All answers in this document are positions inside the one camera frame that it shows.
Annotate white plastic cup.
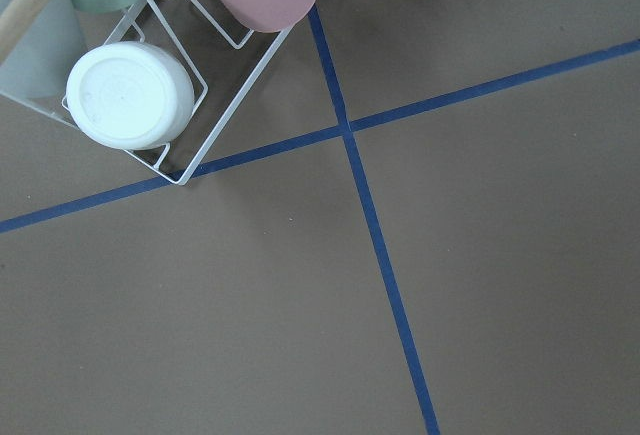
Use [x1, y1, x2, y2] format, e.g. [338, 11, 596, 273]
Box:
[66, 41, 195, 150]

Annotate pale grey plastic cup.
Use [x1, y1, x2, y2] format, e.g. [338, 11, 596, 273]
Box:
[1, 0, 86, 98]

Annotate white wire cup rack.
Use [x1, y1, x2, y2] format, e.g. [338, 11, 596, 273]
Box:
[0, 0, 325, 187]

